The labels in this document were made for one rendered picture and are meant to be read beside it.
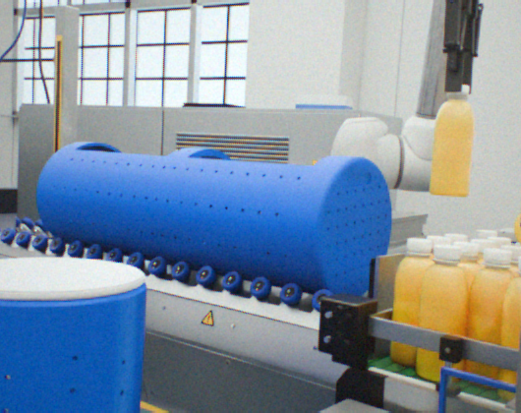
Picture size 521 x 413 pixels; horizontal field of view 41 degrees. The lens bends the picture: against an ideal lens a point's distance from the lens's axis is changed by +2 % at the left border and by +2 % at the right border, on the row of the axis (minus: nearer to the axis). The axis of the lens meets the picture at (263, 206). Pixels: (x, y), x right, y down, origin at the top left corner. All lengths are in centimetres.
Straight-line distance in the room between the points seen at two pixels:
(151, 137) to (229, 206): 223
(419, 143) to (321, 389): 88
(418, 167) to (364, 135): 17
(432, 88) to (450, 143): 66
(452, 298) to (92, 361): 52
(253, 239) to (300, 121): 179
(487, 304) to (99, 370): 56
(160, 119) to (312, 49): 113
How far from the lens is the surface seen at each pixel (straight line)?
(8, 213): 227
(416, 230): 208
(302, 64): 421
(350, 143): 190
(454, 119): 130
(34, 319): 92
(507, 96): 407
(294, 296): 131
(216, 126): 331
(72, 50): 257
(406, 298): 113
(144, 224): 154
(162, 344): 155
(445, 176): 129
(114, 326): 96
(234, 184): 137
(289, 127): 309
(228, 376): 144
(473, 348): 105
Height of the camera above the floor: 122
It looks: 4 degrees down
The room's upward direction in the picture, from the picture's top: 3 degrees clockwise
